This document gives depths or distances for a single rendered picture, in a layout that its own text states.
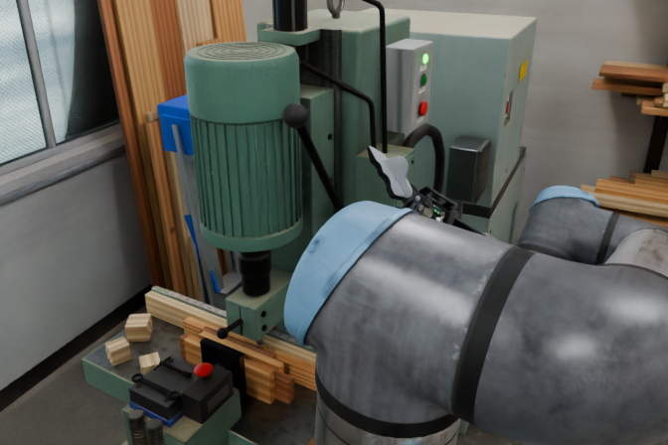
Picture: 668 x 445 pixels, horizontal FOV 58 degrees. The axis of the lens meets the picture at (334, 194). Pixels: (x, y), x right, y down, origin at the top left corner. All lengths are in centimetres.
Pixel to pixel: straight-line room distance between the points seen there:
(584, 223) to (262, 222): 48
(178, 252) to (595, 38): 215
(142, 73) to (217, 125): 165
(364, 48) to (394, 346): 75
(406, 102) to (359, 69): 13
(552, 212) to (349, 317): 59
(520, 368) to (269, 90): 63
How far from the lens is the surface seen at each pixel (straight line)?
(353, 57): 106
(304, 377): 115
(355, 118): 108
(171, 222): 261
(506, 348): 35
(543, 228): 92
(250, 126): 90
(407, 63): 111
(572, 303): 36
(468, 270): 37
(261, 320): 110
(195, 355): 120
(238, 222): 96
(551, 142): 328
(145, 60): 256
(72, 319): 277
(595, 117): 323
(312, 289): 39
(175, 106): 198
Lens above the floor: 168
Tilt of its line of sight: 24 degrees down
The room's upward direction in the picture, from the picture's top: straight up
